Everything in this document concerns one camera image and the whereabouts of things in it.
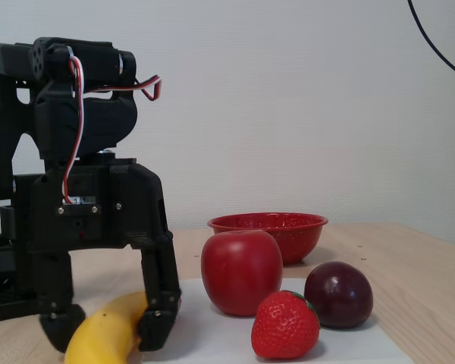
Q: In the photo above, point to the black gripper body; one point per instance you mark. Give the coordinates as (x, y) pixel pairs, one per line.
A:
(130, 212)

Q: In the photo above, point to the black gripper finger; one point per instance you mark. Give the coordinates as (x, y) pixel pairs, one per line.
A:
(55, 288)
(161, 288)

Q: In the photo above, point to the yellow plastic banana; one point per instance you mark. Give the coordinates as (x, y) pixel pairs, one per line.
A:
(98, 333)

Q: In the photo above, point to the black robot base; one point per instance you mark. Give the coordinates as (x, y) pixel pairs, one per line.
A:
(0, 303)

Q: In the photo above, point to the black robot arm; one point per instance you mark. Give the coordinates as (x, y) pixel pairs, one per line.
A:
(7, 113)

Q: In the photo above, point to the red speckled bowl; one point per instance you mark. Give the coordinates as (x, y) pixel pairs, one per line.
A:
(299, 235)

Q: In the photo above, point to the white paper sheet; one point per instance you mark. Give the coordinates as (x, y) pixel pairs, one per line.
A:
(212, 333)

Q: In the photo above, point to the red plastic apple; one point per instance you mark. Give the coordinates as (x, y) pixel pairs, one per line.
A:
(239, 273)

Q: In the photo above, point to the red plastic strawberry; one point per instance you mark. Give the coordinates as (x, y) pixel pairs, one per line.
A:
(284, 330)

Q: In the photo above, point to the dark purple plastic plum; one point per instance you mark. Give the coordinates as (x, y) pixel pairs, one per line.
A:
(337, 295)

